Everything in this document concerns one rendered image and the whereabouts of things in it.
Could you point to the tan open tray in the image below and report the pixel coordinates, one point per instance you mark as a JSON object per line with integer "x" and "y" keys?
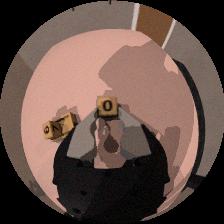
{"x": 66, "y": 123}

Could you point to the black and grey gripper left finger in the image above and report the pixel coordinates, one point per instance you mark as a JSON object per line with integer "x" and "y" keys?
{"x": 77, "y": 146}

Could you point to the tan cube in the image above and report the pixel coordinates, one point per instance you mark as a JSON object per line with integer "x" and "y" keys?
{"x": 51, "y": 130}
{"x": 107, "y": 107}

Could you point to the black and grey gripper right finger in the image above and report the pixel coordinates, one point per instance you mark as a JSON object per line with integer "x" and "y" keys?
{"x": 141, "y": 146}

